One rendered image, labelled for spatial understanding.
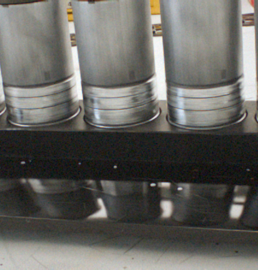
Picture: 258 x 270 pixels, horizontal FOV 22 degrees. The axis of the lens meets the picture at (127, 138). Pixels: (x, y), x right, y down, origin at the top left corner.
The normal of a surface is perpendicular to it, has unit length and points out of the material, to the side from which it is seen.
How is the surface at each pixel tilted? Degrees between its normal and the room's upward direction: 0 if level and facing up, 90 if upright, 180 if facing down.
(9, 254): 0
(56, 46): 90
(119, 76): 90
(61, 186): 0
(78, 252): 0
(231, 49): 90
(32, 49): 90
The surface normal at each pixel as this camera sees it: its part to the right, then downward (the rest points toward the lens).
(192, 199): -0.09, -0.93
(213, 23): 0.18, 0.34
